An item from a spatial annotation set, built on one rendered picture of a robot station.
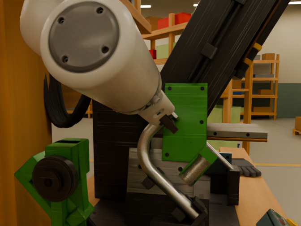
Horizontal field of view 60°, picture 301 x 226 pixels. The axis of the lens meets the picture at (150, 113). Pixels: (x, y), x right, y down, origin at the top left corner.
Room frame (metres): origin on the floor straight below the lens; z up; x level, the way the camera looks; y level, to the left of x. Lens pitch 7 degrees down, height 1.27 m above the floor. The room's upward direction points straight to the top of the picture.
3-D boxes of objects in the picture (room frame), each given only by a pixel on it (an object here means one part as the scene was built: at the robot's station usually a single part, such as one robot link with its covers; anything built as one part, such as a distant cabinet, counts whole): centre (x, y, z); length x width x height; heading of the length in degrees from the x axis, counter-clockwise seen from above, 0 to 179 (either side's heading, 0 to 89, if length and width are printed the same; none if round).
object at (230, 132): (0.86, -0.16, 1.11); 0.39 x 0.16 x 0.03; 79
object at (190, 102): (0.72, -0.10, 1.17); 0.13 x 0.12 x 0.20; 169
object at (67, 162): (0.40, 0.16, 1.12); 0.07 x 0.03 x 0.08; 79
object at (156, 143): (0.93, 0.06, 1.07); 0.30 x 0.18 x 0.34; 169
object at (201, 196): (0.68, -0.05, 0.92); 0.22 x 0.11 x 0.11; 79
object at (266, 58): (9.13, -2.71, 1.12); 3.16 x 0.54 x 2.24; 85
